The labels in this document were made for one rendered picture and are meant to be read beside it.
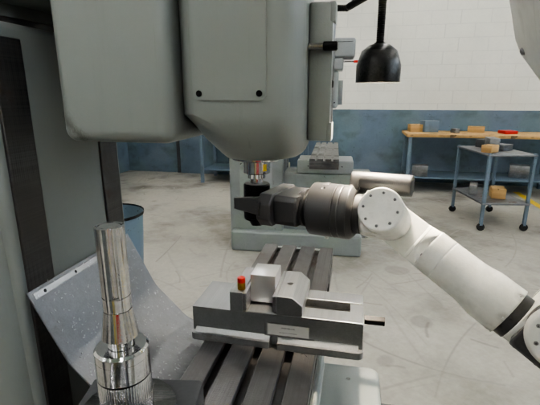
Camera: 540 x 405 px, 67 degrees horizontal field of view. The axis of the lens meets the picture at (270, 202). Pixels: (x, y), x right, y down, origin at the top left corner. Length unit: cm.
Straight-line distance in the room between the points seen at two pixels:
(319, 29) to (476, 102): 680
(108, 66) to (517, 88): 718
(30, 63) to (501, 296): 80
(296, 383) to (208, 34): 59
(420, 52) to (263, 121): 672
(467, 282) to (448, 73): 679
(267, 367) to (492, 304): 41
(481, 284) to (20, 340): 75
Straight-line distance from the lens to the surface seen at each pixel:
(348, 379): 97
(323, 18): 68
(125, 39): 66
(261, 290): 84
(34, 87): 82
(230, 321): 86
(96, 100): 69
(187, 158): 785
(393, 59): 70
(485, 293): 60
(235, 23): 62
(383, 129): 721
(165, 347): 98
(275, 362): 82
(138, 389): 41
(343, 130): 720
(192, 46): 64
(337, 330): 83
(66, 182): 87
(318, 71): 67
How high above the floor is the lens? 141
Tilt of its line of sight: 15 degrees down
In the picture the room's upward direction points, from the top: straight up
